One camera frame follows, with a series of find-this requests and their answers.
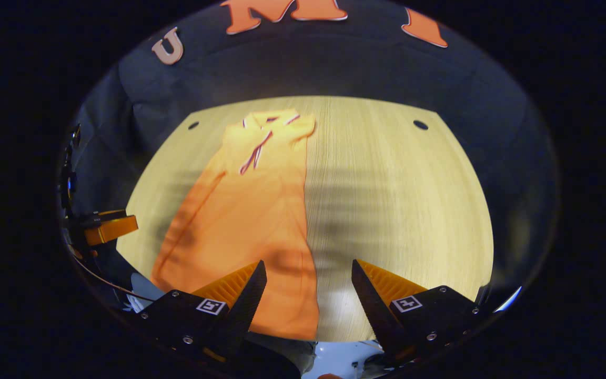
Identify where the orange T-shirt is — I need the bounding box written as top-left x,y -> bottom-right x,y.
150,109 -> 320,341

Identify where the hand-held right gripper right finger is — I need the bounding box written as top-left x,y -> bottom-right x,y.
351,259 -> 485,364

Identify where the thin dark cable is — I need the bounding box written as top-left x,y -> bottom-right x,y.
69,247 -> 156,304

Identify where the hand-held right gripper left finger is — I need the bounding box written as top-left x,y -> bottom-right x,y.
135,260 -> 268,358

